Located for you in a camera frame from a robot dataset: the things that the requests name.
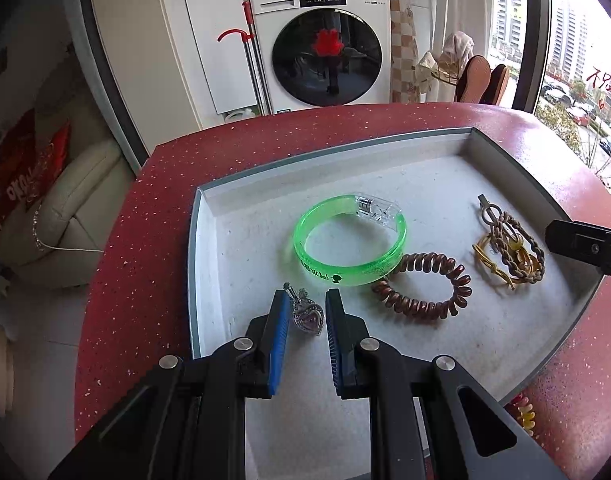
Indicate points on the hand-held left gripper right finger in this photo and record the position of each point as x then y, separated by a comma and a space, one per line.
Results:
335, 347

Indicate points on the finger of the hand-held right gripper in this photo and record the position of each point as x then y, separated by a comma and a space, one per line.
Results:
580, 245

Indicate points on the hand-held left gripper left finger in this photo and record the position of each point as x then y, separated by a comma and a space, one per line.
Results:
280, 347

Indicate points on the silver heart pendant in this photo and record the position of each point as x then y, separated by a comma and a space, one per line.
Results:
308, 320

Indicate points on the green translucent bangle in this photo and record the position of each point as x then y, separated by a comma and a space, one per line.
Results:
310, 266

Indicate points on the beige metal hair clip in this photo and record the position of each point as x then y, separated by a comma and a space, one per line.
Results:
488, 210

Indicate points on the grey shallow tray box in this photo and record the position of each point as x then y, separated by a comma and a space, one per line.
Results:
245, 220

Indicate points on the brown chair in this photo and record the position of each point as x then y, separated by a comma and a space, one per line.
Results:
474, 77
499, 85

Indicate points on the beige paper bag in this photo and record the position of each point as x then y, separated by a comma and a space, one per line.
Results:
435, 77

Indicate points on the beige towel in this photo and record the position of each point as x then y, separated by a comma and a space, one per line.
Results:
459, 50

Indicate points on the white plastic container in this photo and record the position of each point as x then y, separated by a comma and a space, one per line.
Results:
240, 114

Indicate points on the cream leather sofa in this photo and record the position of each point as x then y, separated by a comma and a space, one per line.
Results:
70, 210

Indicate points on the white washing machine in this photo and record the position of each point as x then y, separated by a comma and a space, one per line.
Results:
290, 85

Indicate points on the checkered tall bag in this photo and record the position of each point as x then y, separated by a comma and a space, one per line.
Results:
403, 50

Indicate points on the red printed cushion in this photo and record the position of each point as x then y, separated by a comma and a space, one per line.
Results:
40, 165

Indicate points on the white tall cabinet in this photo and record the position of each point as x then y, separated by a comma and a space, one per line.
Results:
195, 35

